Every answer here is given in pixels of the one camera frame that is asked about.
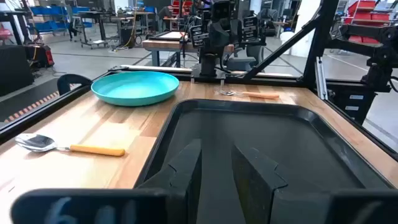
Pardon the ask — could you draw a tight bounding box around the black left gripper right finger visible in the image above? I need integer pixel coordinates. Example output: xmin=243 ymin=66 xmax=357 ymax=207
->
xmin=231 ymin=143 xmax=330 ymax=224

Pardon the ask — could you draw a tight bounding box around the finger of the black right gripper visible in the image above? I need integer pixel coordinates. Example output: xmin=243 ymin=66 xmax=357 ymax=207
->
xmin=241 ymin=16 xmax=259 ymax=42
xmin=189 ymin=24 xmax=208 ymax=49

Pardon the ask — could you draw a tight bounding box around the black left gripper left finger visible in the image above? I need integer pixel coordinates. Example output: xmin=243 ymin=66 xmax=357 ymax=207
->
xmin=136 ymin=139 xmax=203 ymax=224

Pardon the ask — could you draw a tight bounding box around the fork with orange handle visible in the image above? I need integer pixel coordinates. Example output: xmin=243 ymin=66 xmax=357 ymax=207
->
xmin=218 ymin=89 xmax=280 ymax=100

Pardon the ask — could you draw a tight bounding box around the teal round plate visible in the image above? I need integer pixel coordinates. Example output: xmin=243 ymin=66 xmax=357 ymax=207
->
xmin=90 ymin=70 xmax=180 ymax=107

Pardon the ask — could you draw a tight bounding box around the spoon with orange handle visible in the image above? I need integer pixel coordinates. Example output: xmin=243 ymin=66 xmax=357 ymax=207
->
xmin=14 ymin=133 xmax=126 ymax=157

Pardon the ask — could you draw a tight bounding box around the black plastic serving tray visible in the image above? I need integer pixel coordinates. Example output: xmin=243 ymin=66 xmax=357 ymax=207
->
xmin=133 ymin=98 xmax=396 ymax=224

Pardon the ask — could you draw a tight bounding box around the wooden-top workbench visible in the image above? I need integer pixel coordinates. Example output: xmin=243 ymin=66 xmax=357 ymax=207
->
xmin=142 ymin=30 xmax=236 ymax=68

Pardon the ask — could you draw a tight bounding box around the grey office chair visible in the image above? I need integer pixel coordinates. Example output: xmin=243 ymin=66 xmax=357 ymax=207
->
xmin=226 ymin=45 xmax=266 ymax=73

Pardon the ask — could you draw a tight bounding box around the grey metal rolling table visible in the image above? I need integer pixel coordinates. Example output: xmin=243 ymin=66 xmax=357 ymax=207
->
xmin=75 ymin=11 xmax=109 ymax=50

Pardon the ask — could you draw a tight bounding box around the shelf with red bins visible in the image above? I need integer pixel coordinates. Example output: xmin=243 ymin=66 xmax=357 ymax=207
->
xmin=343 ymin=0 xmax=391 ymax=44

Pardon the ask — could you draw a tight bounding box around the black control box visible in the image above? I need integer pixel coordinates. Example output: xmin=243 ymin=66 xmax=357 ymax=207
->
xmin=326 ymin=82 xmax=379 ymax=124

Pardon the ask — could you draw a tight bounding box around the shelf with blue bins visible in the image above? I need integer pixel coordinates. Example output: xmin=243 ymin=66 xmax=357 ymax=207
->
xmin=29 ymin=5 xmax=94 ymax=34

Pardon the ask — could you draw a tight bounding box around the red and black device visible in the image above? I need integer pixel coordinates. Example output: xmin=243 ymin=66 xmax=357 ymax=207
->
xmin=24 ymin=43 xmax=55 ymax=68

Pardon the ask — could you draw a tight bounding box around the black orange-striped floor mat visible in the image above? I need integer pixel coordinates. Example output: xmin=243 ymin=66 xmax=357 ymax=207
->
xmin=0 ymin=77 xmax=76 ymax=124

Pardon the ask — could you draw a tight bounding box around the steel-legged workbench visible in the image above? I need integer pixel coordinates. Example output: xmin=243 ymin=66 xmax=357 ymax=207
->
xmin=0 ymin=9 xmax=32 ymax=45

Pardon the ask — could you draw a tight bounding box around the black cabinet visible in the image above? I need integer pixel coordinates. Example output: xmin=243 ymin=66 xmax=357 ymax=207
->
xmin=0 ymin=45 xmax=35 ymax=96

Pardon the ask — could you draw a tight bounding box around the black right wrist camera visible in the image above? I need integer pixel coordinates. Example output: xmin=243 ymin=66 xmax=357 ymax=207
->
xmin=210 ymin=0 xmax=233 ymax=20

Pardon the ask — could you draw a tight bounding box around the yellow hanging cable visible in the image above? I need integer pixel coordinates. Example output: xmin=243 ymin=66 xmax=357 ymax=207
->
xmin=123 ymin=0 xmax=139 ymax=49

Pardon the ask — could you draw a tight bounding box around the black metal table frame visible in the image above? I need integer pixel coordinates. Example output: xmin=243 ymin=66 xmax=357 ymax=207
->
xmin=0 ymin=0 xmax=398 ymax=162

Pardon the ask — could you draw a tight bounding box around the silver aluminium bracket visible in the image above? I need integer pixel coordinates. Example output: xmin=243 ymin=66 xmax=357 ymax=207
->
xmin=315 ymin=57 xmax=329 ymax=101

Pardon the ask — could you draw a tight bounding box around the black curved bracket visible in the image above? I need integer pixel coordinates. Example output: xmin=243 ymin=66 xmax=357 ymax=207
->
xmin=57 ymin=73 xmax=93 ymax=96

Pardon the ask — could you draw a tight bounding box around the black floor cable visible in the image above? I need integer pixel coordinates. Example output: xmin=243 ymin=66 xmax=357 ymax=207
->
xmin=30 ymin=65 xmax=68 ymax=79

